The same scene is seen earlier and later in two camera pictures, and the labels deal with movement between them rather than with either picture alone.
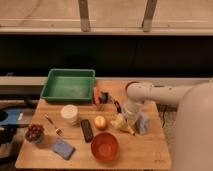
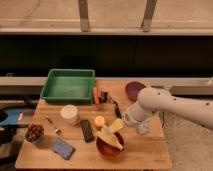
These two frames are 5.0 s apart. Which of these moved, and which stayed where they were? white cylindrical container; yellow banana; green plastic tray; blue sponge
Moved: yellow banana
Stayed: white cylindrical container; blue sponge; green plastic tray
